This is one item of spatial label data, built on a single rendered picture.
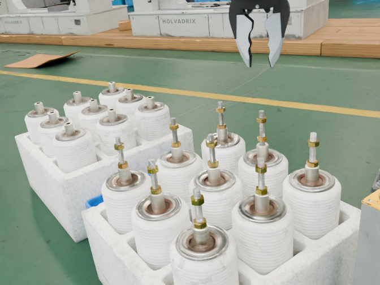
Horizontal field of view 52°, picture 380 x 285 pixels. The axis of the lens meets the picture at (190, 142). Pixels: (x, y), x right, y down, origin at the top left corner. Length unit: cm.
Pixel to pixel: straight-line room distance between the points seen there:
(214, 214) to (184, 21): 246
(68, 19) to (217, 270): 353
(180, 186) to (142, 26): 262
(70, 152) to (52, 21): 319
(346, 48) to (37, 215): 194
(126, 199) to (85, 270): 30
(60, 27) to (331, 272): 362
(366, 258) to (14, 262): 79
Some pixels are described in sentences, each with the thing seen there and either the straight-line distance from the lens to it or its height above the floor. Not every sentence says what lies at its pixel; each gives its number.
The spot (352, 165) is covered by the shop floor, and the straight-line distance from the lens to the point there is 128.
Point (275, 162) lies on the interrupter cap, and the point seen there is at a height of 25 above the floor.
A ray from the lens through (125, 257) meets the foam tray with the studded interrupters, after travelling 68.
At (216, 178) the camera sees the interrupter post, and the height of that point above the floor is 26.
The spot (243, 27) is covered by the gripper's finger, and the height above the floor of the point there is 50.
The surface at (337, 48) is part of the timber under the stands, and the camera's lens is 253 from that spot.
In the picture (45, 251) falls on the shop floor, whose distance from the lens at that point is 106.
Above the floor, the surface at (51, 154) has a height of 18.
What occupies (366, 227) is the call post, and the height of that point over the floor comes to 28.
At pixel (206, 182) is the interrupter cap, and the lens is 70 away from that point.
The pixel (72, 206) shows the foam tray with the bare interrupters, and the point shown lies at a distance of 99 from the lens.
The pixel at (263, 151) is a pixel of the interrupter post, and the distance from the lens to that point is 75.
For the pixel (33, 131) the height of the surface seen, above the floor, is 21.
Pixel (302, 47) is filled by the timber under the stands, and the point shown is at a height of 5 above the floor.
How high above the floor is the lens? 61
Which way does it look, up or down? 25 degrees down
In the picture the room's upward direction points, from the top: 6 degrees counter-clockwise
